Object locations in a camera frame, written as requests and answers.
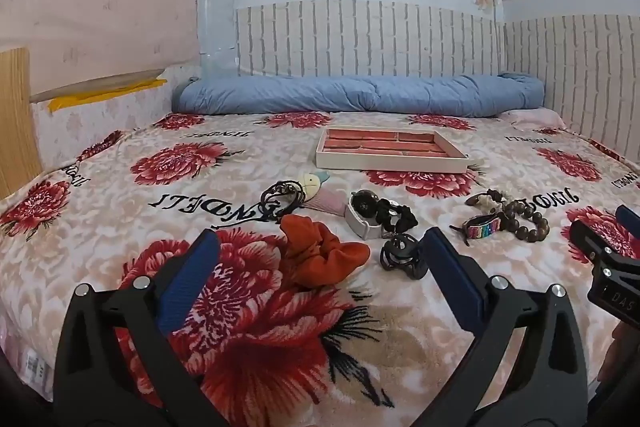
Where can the black hair claw clip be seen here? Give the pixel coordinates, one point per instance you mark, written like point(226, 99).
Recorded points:
point(400, 257)

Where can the blue quilt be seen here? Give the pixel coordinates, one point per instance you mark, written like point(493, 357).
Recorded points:
point(350, 94)

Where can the red floral blanket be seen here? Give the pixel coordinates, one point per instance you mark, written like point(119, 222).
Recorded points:
point(100, 217)

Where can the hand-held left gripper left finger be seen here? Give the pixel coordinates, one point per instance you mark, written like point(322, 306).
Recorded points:
point(190, 277)

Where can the pink striped hair accessory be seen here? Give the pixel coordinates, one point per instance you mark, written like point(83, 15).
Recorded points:
point(327, 201)

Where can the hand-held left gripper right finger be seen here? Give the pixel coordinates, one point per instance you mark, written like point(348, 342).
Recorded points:
point(450, 267)

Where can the person's right hand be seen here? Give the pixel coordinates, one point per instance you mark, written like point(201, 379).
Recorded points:
point(614, 349)

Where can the orange scrunchie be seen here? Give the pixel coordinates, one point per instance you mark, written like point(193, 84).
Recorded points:
point(325, 252)

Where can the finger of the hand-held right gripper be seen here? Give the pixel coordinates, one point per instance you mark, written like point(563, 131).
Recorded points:
point(590, 237)
point(629, 219)

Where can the pink pillow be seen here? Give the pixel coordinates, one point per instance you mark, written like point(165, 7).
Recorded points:
point(532, 117)

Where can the cream fish-shaped hair clip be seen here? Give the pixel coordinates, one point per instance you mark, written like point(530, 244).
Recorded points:
point(310, 184)

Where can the clear plastic roll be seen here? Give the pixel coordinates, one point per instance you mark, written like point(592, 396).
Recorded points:
point(216, 17)

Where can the white tray with brick lining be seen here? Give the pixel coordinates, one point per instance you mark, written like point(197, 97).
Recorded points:
point(390, 142)

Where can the floral bed side panel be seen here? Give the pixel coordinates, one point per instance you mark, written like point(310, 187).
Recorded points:
point(100, 122)

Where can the yellow tape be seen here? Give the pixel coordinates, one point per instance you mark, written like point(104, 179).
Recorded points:
point(100, 94)

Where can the wooden board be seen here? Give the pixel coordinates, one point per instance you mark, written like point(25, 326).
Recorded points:
point(17, 122)

